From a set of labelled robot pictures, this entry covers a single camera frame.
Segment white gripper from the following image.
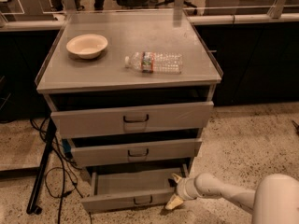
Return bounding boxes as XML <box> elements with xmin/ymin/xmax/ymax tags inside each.
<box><xmin>165</xmin><ymin>174</ymin><xmax>198</xmax><ymax>210</ymax></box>

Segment grey bottom drawer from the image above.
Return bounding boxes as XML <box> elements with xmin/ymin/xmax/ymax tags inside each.
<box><xmin>81</xmin><ymin>161</ymin><xmax>189</xmax><ymax>213</ymax></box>

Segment grey drawer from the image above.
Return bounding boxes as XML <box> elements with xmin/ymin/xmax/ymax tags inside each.
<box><xmin>51</xmin><ymin>102</ymin><xmax>213</xmax><ymax>138</ymax></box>
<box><xmin>72</xmin><ymin>138</ymin><xmax>202</xmax><ymax>167</ymax></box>
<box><xmin>81</xmin><ymin>161</ymin><xmax>189</xmax><ymax>213</ymax></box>

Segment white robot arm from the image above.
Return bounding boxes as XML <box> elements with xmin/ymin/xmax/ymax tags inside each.
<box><xmin>165</xmin><ymin>173</ymin><xmax>299</xmax><ymax>224</ymax></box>

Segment grey middle drawer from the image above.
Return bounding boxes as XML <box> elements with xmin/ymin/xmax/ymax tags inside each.
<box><xmin>72</xmin><ymin>138</ymin><xmax>202</xmax><ymax>167</ymax></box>

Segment grey drawer cabinet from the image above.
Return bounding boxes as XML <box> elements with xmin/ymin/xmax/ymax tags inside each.
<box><xmin>35</xmin><ymin>9</ymin><xmax>224</xmax><ymax>185</ymax></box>

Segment grey top drawer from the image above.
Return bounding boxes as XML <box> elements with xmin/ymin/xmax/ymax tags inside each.
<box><xmin>51</xmin><ymin>102</ymin><xmax>213</xmax><ymax>138</ymax></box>

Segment clear plastic water bottle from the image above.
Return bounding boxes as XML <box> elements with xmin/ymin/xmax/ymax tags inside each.
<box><xmin>124</xmin><ymin>51</ymin><xmax>183</xmax><ymax>74</ymax></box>

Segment black stand pole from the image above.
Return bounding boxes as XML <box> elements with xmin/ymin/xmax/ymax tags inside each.
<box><xmin>26</xmin><ymin>120</ymin><xmax>56</xmax><ymax>215</ymax></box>

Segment white paper bowl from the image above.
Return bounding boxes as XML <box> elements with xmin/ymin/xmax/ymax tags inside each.
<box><xmin>66</xmin><ymin>34</ymin><xmax>108</xmax><ymax>60</ymax></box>

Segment black floor cables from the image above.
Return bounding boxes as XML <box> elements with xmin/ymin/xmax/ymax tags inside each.
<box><xmin>29</xmin><ymin>117</ymin><xmax>93</xmax><ymax>224</ymax></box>

